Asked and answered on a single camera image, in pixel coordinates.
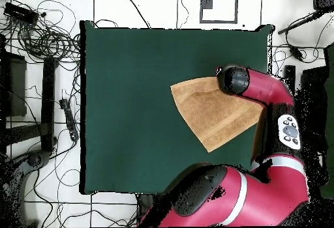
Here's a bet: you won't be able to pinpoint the grey tripod base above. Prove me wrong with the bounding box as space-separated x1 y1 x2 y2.
0 149 52 227

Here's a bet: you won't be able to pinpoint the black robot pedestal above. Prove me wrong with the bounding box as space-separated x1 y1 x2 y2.
137 193 157 223

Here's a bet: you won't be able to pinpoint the dark green table cloth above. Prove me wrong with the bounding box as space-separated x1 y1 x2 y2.
79 20 273 195

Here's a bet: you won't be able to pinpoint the black stand bar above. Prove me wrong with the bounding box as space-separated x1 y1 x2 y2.
283 64 297 89
40 56 59 153

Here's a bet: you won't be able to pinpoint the dark green hanging cloth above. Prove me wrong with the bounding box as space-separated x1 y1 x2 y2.
320 42 334 199

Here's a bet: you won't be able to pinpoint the tangled black cables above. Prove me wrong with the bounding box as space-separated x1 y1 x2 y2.
0 0 82 64

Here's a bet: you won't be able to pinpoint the black power adapter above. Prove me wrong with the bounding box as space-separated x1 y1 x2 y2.
288 44 305 63

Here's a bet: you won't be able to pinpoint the black power strip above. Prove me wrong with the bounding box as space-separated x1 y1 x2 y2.
59 98 80 142

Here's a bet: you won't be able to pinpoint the dark flat panel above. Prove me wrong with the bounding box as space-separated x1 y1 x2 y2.
0 51 27 118
301 65 329 93

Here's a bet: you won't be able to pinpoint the black rod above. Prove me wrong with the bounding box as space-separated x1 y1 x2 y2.
277 10 326 35

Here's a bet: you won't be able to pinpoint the long black cable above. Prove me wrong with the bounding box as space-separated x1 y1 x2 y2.
121 0 151 29

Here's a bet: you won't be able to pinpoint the tan terry towel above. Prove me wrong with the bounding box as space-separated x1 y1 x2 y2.
170 76 264 154

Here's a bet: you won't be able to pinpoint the black device box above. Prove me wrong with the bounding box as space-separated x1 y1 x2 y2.
312 0 334 12

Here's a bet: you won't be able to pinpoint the black hub box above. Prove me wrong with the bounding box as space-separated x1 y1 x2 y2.
3 1 40 25

